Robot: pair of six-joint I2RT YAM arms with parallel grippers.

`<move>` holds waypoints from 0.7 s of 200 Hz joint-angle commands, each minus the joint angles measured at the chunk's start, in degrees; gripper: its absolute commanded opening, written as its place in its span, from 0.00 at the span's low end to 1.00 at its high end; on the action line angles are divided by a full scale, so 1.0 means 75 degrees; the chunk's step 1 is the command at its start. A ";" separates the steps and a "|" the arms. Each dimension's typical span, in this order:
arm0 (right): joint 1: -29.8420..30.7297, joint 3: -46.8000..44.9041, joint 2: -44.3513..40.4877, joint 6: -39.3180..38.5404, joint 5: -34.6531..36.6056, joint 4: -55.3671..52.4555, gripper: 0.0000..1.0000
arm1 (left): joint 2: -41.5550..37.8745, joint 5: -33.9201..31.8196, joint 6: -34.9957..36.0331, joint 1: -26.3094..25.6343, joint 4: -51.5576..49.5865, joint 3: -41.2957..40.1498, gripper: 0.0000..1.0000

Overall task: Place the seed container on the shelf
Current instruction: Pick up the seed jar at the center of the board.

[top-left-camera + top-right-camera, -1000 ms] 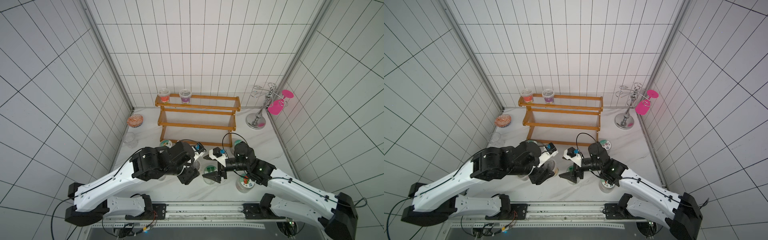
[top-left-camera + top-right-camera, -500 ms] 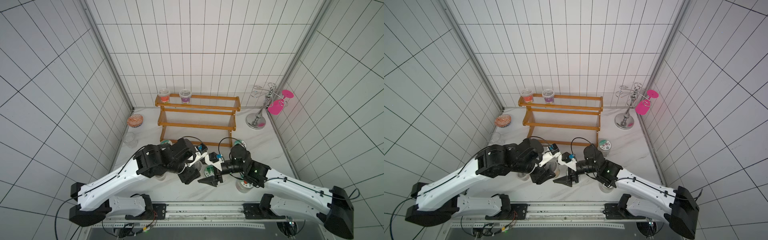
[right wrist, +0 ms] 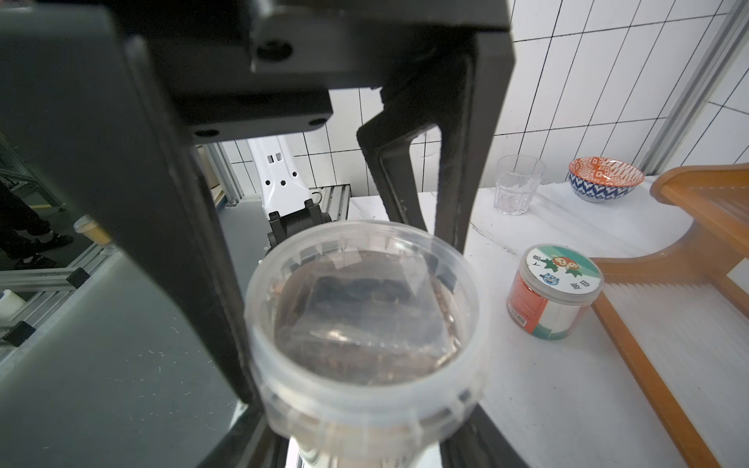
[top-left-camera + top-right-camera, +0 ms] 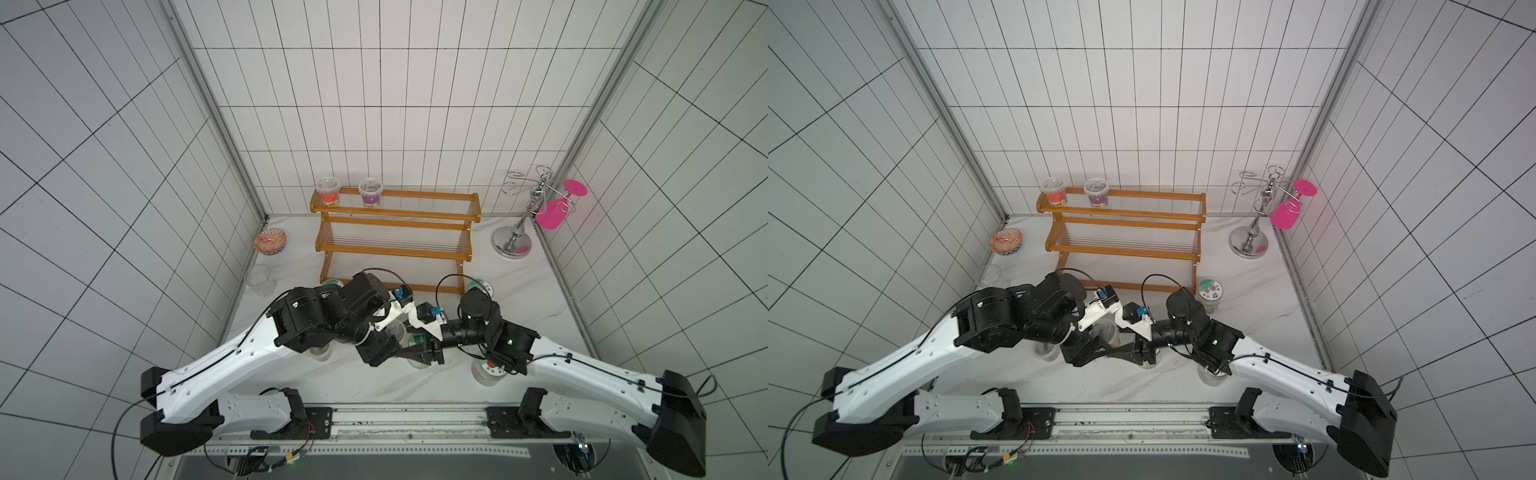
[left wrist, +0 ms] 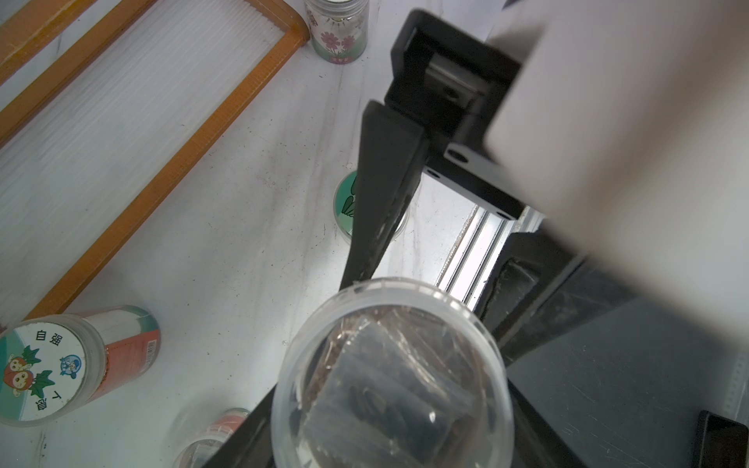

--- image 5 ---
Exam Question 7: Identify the flower label seed jar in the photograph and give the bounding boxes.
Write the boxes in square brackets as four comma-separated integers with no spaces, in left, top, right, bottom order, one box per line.
[304,0,370,64]

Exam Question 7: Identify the green tree lid jar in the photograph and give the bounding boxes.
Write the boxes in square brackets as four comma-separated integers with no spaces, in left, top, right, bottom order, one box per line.
[332,168,411,242]

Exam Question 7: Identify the small container dark seeds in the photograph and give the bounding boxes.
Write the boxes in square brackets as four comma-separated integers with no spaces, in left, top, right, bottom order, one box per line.
[173,408,250,468]

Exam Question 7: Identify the small container brown seeds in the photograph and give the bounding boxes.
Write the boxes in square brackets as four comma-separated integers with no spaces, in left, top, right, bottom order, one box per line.
[271,278,515,467]

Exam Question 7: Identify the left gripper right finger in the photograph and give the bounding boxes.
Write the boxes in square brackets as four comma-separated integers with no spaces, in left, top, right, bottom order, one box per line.
[339,101,429,290]

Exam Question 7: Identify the red seed jar monkey lid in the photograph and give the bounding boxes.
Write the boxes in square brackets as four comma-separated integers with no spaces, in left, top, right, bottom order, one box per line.
[1,306,161,427]

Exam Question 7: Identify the orange wooden two-tier shelf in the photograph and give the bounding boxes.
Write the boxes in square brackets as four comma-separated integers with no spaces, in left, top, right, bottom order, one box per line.
[1,1,309,328]

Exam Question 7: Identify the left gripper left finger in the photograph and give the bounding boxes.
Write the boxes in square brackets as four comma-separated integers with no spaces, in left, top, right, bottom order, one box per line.
[205,387,276,468]

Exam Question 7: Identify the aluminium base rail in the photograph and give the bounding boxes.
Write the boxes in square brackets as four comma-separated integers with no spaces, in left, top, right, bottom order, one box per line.
[437,206,545,309]

